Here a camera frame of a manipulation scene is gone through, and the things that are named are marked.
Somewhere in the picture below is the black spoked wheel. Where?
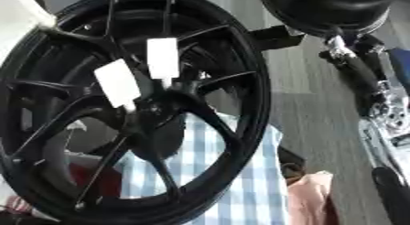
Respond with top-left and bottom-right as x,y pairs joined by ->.
0,0 -> 273,225

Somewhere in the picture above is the blue object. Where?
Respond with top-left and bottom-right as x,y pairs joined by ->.
385,48 -> 410,94

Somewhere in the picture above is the white pin with thin stem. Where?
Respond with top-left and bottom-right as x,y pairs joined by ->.
92,58 -> 145,114
146,37 -> 181,89

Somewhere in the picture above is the black mount bracket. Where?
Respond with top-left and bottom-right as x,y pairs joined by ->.
248,25 -> 308,52

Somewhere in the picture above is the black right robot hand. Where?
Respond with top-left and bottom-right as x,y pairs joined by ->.
317,33 -> 390,114

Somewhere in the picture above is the black round dome object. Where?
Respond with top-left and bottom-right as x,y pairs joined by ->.
256,0 -> 397,38

